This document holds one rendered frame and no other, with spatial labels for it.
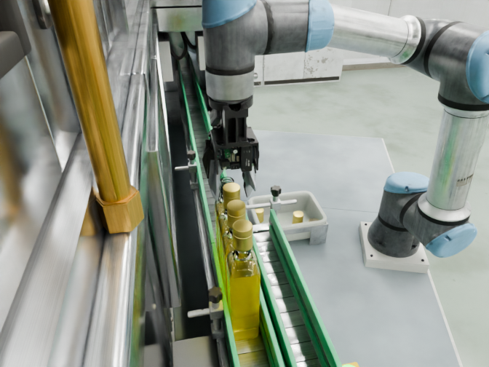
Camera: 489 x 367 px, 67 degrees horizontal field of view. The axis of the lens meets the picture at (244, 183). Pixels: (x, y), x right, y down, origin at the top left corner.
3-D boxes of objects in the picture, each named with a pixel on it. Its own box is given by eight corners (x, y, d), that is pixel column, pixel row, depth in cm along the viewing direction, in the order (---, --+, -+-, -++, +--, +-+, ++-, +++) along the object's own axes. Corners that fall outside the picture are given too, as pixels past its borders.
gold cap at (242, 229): (231, 239, 65) (230, 220, 63) (250, 237, 66) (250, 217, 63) (233, 253, 62) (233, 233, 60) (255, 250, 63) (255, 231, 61)
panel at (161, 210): (159, 118, 143) (146, 24, 124) (167, 117, 143) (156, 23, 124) (165, 309, 69) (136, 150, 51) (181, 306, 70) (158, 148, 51)
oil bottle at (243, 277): (228, 319, 79) (225, 245, 67) (253, 314, 80) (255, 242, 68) (231, 342, 75) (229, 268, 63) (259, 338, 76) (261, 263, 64)
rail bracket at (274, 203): (235, 225, 104) (235, 188, 97) (292, 218, 107) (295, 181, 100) (237, 232, 102) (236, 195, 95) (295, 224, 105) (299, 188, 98)
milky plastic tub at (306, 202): (246, 217, 128) (247, 196, 123) (308, 209, 132) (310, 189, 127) (257, 252, 114) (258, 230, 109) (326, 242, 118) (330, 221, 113)
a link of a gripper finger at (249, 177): (251, 211, 68) (239, 171, 63) (244, 193, 73) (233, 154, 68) (267, 206, 68) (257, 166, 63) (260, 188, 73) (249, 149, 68)
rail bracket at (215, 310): (190, 330, 77) (185, 287, 70) (223, 325, 79) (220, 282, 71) (192, 347, 74) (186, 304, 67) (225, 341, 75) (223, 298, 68)
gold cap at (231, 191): (221, 201, 75) (220, 183, 72) (239, 199, 75) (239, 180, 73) (224, 211, 72) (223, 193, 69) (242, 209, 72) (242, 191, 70)
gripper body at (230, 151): (215, 178, 61) (210, 109, 54) (208, 153, 68) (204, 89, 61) (260, 173, 62) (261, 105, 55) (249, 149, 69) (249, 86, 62)
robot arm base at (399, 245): (412, 226, 119) (420, 202, 114) (423, 260, 107) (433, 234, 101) (364, 222, 121) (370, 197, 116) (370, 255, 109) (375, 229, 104)
